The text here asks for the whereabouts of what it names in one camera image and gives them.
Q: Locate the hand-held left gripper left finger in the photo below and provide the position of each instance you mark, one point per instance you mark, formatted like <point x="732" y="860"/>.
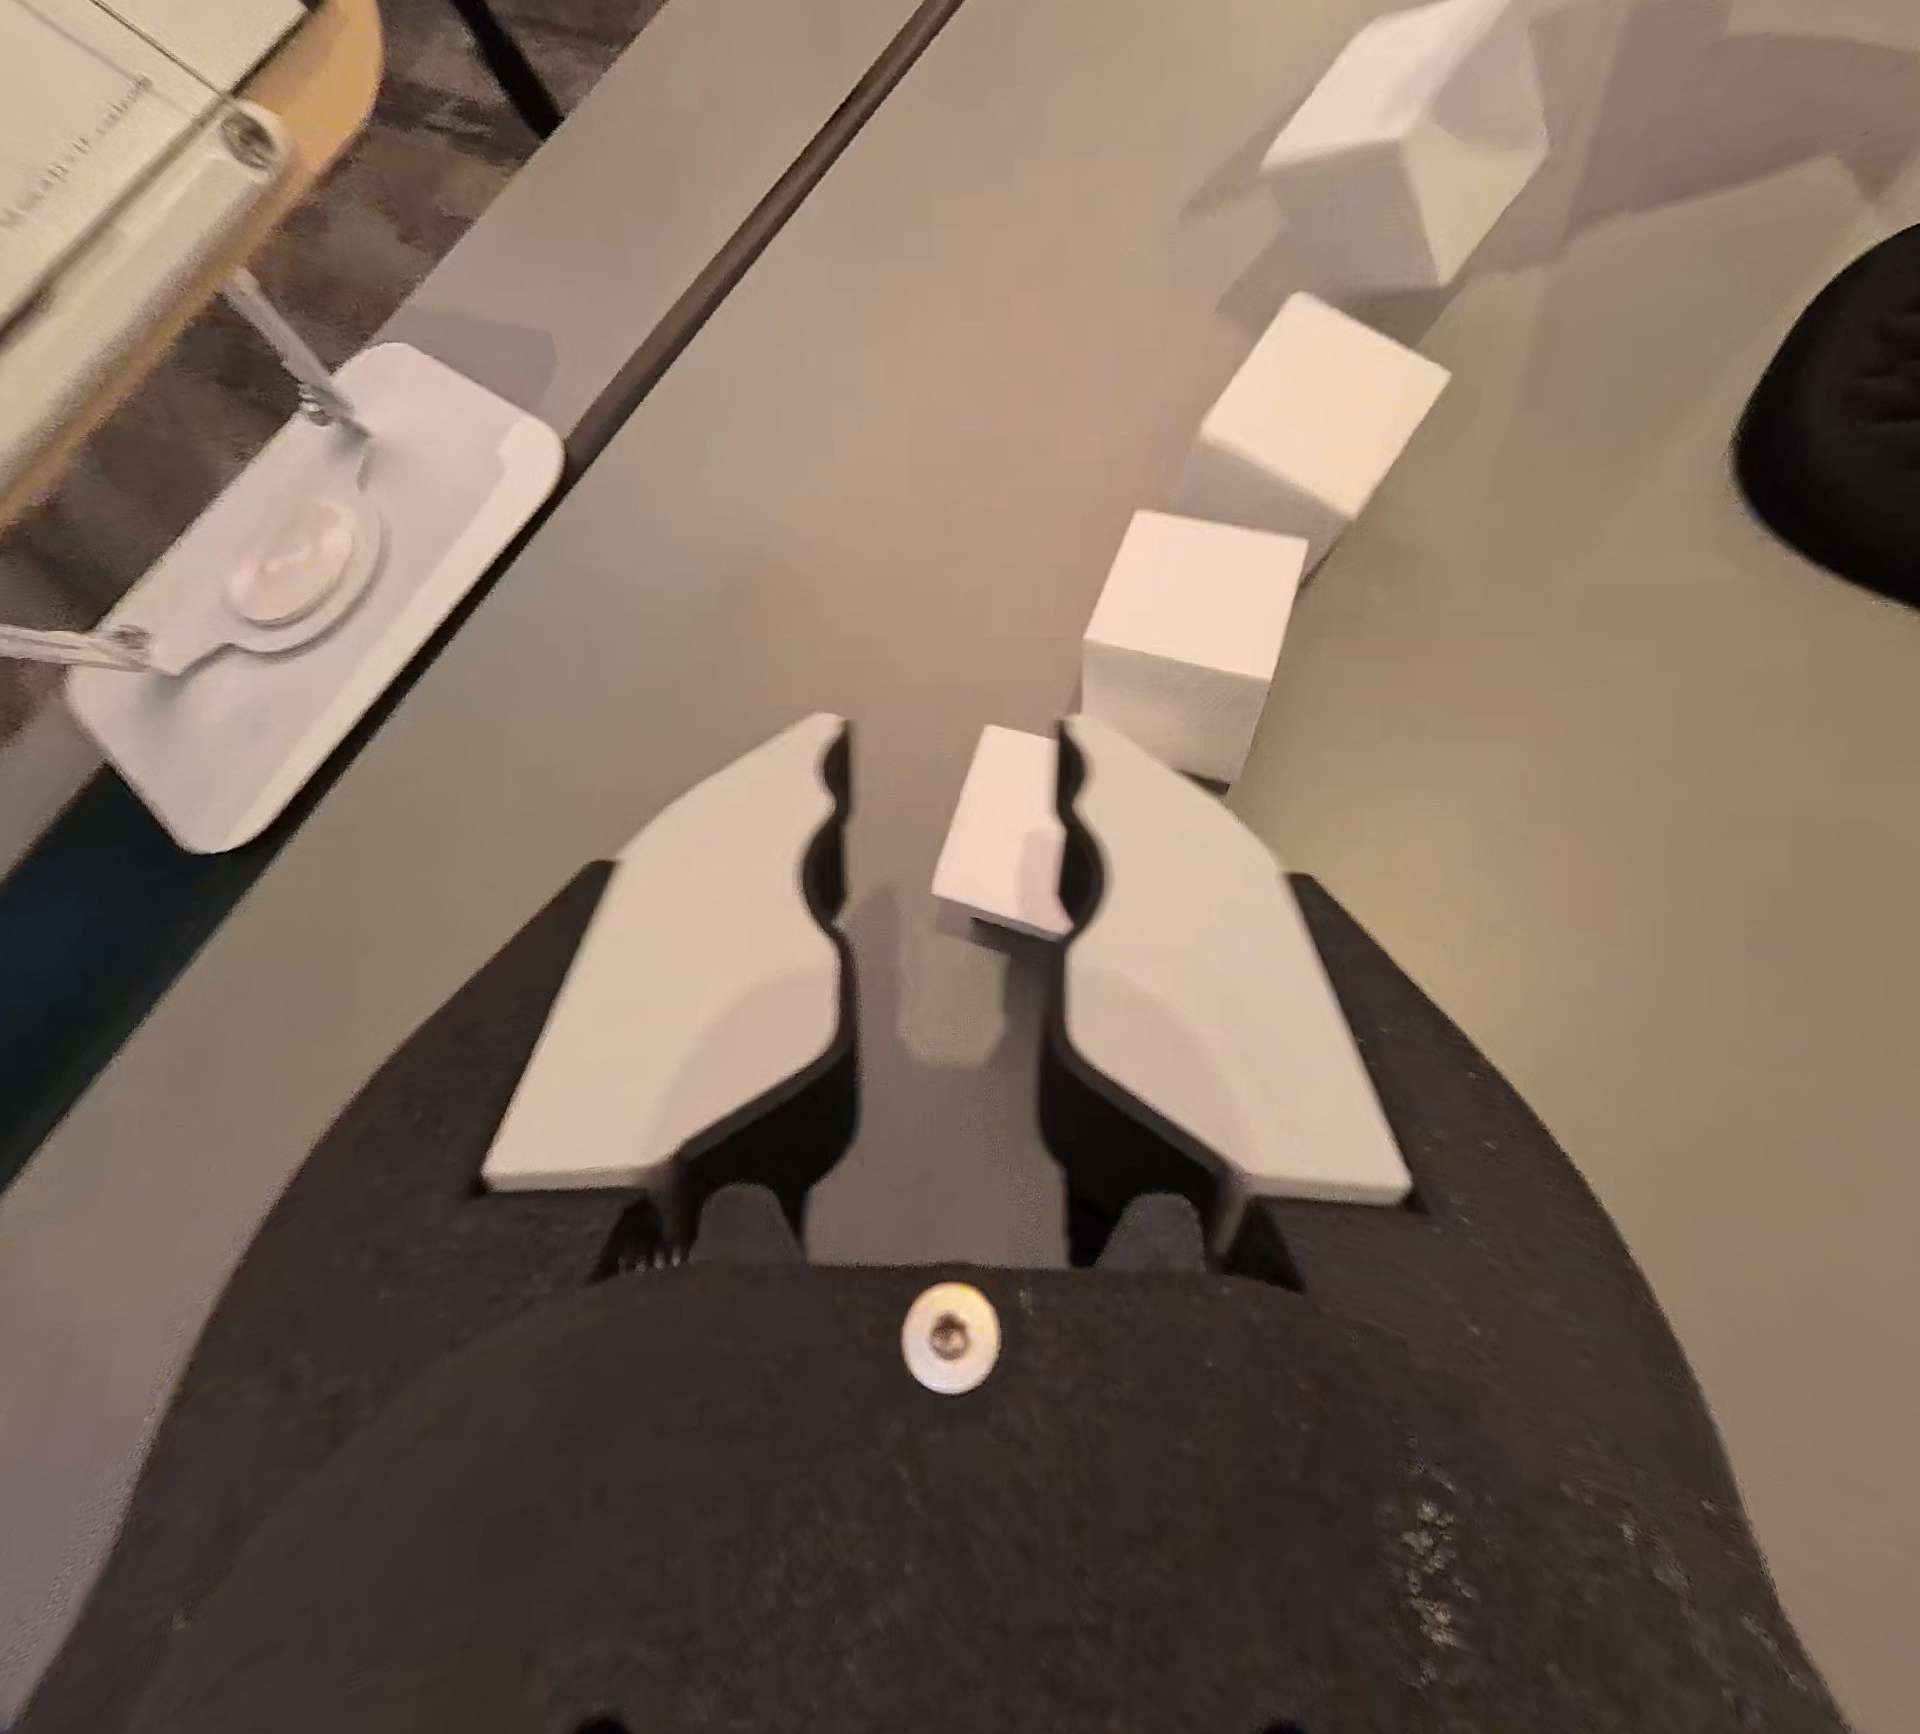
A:
<point x="674" y="1015"/>

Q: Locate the black padded wrist rest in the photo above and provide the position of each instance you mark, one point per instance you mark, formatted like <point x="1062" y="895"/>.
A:
<point x="1844" y="429"/>

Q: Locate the printed instruction sheet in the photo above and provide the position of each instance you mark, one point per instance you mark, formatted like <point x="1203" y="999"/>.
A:
<point x="90" y="9"/>

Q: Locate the white hard foam cube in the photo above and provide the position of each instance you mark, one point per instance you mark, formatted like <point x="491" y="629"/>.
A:
<point x="1193" y="624"/>
<point x="1394" y="145"/>
<point x="998" y="835"/>
<point x="1321" y="414"/>

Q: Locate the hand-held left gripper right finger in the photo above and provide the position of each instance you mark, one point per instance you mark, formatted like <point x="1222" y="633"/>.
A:
<point x="1214" y="999"/>

